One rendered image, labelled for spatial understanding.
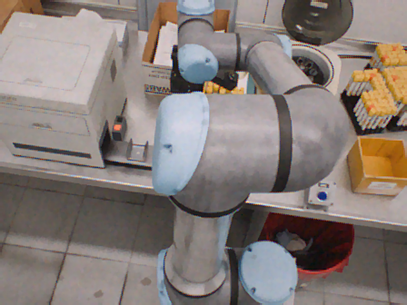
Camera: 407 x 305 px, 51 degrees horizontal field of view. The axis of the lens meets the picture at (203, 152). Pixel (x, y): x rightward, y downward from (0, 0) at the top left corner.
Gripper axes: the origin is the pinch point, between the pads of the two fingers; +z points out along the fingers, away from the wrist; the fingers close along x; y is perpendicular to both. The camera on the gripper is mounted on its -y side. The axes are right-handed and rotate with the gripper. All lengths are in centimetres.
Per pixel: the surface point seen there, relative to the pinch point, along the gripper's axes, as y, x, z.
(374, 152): -53, -4, 15
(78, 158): 31.9, 12.9, 13.8
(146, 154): 13.4, 8.7, 13.7
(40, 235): 71, 6, 105
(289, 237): -42, -2, 83
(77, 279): 48, 23, 105
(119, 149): 21.4, 8.0, 13.8
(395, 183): -56, 9, 11
